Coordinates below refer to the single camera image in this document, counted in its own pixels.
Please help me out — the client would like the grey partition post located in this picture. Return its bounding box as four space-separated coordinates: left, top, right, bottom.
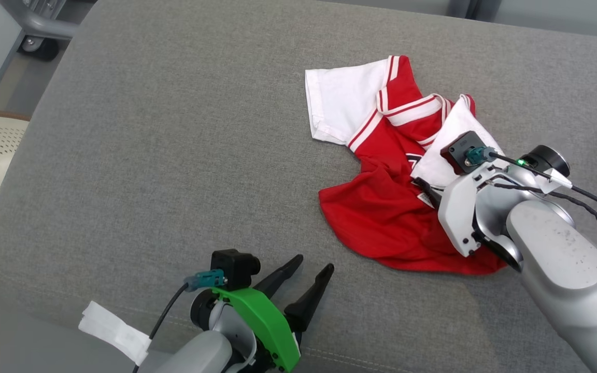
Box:
446 0 502 20

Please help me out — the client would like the grey wheeled cart frame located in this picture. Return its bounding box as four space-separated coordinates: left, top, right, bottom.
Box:
0 0 97 62

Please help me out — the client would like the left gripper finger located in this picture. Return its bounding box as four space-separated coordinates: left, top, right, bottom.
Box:
253 254 304 301
284 263 335 335

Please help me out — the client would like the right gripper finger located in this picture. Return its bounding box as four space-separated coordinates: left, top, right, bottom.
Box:
411 177 442 209

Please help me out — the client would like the grey fabric sofa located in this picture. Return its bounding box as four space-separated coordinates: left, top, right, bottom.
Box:
0 0 597 373

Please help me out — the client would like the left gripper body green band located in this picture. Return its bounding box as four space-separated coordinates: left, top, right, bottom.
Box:
210 286 302 373

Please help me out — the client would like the left camera cable teal plug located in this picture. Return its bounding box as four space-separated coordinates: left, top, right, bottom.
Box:
132 268 226 373

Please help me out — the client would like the camera cable teal plug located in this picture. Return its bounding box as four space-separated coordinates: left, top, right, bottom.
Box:
132 268 226 373
464 147 597 226

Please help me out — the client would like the right camera cable teal plug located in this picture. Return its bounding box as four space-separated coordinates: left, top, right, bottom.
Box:
464 147 597 226

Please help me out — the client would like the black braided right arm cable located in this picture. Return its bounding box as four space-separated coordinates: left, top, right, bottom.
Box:
490 179 597 275

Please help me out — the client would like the white cloth tape strip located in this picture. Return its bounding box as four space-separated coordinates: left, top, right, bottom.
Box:
78 300 152 366

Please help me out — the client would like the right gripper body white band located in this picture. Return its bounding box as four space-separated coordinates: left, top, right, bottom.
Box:
437 158 517 258

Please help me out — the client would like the red white basketball jersey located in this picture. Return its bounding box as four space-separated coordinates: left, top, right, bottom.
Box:
305 54 509 275

